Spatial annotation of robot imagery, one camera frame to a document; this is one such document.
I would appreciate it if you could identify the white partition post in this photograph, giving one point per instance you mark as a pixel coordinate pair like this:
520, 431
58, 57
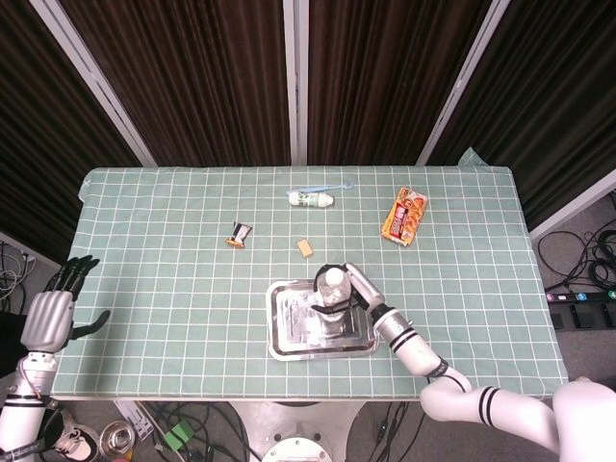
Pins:
96, 83
295, 96
457, 91

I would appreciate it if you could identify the white partition base rail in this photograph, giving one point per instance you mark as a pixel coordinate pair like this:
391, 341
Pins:
29, 250
572, 207

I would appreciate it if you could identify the small metal bowl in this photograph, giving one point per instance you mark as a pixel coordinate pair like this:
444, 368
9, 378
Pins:
117, 437

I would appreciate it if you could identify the light blue toothbrush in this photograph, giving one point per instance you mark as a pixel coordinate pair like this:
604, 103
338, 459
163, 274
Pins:
317, 188

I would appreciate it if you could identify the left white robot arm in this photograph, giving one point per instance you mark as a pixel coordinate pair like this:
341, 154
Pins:
19, 423

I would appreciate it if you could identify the dark corrugated partition panel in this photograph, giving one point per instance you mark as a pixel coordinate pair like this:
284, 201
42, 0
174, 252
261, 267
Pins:
385, 82
38, 144
553, 110
192, 82

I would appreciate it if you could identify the white power strip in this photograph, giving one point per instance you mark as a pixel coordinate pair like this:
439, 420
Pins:
137, 420

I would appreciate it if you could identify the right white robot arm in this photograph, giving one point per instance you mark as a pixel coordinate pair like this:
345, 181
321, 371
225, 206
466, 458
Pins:
418, 351

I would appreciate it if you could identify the small white plastic bottle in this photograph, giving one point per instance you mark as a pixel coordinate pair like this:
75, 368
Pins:
308, 198

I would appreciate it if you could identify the clear plastic water bottle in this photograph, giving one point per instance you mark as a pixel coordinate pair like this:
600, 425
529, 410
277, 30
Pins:
334, 288

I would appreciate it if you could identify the yellow snack box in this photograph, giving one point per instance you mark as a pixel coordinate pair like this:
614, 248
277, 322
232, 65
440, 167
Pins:
404, 216

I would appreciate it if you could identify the green checked tablecloth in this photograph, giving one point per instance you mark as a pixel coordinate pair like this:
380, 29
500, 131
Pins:
168, 289

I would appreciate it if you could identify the black power strip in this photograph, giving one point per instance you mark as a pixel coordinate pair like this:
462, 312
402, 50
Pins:
582, 297

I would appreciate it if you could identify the green plastic block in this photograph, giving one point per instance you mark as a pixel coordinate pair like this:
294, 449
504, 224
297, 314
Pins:
179, 431

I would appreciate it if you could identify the small yellow block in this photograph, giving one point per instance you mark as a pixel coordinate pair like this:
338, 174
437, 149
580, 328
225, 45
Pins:
305, 247

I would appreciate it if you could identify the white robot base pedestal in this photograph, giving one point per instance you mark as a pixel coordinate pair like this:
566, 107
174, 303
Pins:
298, 426

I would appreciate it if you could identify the right silver and black robot hand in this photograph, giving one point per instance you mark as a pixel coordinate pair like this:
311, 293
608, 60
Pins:
368, 289

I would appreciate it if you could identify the stainless steel rectangular tray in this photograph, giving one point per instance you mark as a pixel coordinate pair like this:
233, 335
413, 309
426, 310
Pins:
296, 339

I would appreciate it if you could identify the left silver and black robot hand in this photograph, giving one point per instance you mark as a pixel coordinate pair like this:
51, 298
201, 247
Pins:
48, 320

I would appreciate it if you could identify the black and white sneaker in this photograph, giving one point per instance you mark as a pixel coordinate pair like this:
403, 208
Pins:
77, 439

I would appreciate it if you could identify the black and orange snack packet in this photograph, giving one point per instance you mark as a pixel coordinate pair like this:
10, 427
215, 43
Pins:
238, 234

